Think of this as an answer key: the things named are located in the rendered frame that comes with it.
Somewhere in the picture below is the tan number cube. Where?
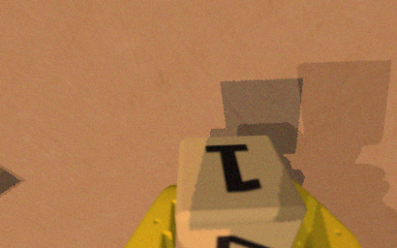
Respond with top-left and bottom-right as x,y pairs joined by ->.
175,136 -> 308,248

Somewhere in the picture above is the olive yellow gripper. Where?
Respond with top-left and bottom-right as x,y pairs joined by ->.
124,181 -> 362,248

